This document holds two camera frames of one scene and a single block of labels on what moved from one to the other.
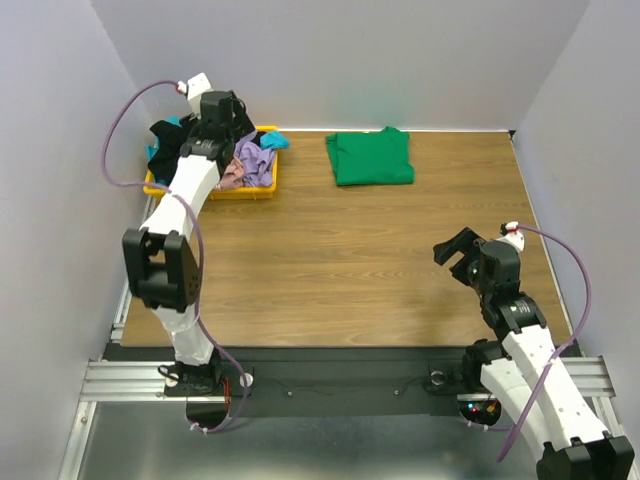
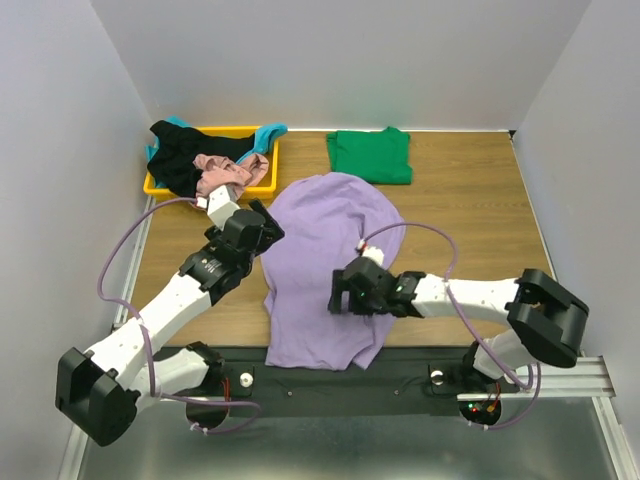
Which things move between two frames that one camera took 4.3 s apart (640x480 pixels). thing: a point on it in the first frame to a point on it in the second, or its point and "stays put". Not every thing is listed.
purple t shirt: (257, 163) to (327, 219)
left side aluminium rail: (122, 312) stays put
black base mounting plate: (407, 380) stays put
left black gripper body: (242, 125) to (214, 234)
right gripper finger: (463, 242) to (340, 283)
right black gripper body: (463, 255) to (338, 291)
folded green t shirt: (371, 158) stays put
